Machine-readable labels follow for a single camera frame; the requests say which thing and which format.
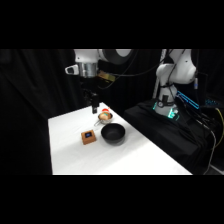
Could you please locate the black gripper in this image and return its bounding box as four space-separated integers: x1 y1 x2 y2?
81 76 101 113

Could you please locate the brown potato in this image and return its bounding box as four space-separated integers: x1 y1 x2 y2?
99 112 113 121

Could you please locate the black bowl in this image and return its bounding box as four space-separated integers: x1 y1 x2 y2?
100 122 127 146

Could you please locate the orange wooden block blue screen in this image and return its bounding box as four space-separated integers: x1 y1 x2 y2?
80 130 98 146

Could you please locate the black curtain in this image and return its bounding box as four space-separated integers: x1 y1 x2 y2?
0 49 224 176

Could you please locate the black cloth covered stand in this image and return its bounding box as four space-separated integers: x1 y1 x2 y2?
122 99 216 175

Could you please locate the blue lit control box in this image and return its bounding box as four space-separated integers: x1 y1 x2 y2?
175 90 201 111

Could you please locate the yellow wrist mount piece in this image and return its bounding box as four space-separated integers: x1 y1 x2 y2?
97 70 117 83

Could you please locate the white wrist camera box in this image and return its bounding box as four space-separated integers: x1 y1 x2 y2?
64 64 80 76

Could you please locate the yellow cable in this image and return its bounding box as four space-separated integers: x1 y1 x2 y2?
214 107 224 148

